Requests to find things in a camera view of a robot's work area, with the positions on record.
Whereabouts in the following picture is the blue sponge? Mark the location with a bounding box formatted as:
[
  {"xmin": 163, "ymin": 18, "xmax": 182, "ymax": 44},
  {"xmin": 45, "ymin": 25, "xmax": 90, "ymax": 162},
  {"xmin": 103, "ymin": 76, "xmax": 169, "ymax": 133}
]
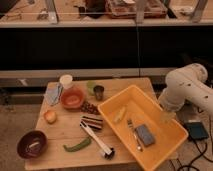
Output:
[{"xmin": 135, "ymin": 124, "xmax": 155, "ymax": 147}]

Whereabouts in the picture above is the peach toy fruit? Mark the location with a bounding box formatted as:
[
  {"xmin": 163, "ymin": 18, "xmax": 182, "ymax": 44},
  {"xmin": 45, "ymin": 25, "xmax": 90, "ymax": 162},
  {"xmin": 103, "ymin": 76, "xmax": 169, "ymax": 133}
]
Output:
[{"xmin": 43, "ymin": 110, "xmax": 57, "ymax": 124}]

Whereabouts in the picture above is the green toy pepper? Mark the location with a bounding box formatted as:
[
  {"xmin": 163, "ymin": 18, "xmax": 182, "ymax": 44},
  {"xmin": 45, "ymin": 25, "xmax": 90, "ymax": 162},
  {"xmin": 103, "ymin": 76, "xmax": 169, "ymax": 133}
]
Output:
[{"xmin": 63, "ymin": 137, "xmax": 91, "ymax": 152}]

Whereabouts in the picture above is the striped dark cloth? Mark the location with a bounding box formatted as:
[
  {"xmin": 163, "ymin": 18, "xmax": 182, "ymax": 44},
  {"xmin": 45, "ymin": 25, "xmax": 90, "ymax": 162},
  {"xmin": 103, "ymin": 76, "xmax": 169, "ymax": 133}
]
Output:
[{"xmin": 81, "ymin": 116, "xmax": 103, "ymax": 130}]

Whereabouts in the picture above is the white handled dish brush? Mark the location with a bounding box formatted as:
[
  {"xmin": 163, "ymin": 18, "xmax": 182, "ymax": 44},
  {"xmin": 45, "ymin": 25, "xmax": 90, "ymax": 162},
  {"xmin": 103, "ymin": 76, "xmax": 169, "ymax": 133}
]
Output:
[{"xmin": 80, "ymin": 121, "xmax": 115, "ymax": 159}]

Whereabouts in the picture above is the wooden table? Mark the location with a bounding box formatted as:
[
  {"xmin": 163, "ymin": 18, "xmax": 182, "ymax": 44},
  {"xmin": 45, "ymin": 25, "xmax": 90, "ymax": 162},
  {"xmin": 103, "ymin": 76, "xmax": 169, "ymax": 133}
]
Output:
[{"xmin": 24, "ymin": 77, "xmax": 179, "ymax": 171}]

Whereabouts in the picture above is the metal fork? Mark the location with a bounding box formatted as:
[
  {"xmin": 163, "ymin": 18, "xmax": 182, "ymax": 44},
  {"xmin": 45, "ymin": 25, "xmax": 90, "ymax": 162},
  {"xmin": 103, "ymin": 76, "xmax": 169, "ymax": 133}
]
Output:
[{"xmin": 127, "ymin": 119, "xmax": 143, "ymax": 152}]

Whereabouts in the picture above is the dark maroon bowl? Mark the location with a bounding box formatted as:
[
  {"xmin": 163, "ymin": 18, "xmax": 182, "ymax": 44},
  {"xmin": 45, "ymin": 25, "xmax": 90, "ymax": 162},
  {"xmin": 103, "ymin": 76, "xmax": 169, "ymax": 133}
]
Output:
[{"xmin": 17, "ymin": 130, "xmax": 47, "ymax": 159}]

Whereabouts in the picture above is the orange plastic bowl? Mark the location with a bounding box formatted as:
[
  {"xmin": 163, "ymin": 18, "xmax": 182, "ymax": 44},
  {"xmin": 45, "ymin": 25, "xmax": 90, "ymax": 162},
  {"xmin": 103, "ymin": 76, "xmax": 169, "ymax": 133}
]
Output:
[{"xmin": 60, "ymin": 88, "xmax": 85, "ymax": 109}]

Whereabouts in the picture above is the green plastic cup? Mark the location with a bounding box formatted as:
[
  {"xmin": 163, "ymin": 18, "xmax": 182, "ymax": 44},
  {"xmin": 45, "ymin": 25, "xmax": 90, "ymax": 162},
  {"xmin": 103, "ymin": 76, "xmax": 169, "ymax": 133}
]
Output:
[{"xmin": 86, "ymin": 80, "xmax": 96, "ymax": 95}]

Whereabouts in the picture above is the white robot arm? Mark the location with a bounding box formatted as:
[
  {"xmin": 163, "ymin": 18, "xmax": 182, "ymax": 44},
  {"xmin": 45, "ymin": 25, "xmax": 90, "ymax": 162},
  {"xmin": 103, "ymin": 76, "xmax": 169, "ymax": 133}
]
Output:
[{"xmin": 158, "ymin": 63, "xmax": 213, "ymax": 114}]

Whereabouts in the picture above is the yellow toy banana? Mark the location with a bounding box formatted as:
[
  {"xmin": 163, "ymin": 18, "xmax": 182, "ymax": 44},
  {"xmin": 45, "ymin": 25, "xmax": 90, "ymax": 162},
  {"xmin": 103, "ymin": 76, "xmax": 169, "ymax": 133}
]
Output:
[{"xmin": 114, "ymin": 107, "xmax": 126, "ymax": 123}]

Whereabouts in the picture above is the dark red grape bunch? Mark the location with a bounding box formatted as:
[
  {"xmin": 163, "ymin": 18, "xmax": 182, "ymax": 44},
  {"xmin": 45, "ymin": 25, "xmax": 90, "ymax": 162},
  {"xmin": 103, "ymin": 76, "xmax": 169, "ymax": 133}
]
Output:
[{"xmin": 81, "ymin": 101, "xmax": 99, "ymax": 115}]

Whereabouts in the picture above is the white paper cup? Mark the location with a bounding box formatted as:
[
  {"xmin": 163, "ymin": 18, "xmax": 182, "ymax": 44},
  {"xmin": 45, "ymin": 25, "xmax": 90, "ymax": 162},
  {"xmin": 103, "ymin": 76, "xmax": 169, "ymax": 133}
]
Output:
[{"xmin": 59, "ymin": 74, "xmax": 73, "ymax": 89}]

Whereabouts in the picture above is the light blue towel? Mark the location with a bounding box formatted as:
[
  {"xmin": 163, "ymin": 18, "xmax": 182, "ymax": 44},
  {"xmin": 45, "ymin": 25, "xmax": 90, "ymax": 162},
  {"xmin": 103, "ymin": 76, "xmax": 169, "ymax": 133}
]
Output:
[{"xmin": 44, "ymin": 83, "xmax": 62, "ymax": 106}]

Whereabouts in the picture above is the yellow plastic tray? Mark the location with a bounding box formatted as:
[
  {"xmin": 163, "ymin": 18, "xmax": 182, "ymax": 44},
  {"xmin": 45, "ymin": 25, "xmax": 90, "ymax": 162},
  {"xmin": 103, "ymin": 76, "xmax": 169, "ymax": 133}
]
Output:
[{"xmin": 97, "ymin": 84, "xmax": 190, "ymax": 171}]

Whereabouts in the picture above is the black foot pedal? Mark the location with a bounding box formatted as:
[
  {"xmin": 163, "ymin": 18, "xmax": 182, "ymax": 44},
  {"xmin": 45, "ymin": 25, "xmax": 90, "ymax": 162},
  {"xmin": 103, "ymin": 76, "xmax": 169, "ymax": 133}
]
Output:
[{"xmin": 184, "ymin": 122, "xmax": 209, "ymax": 141}]

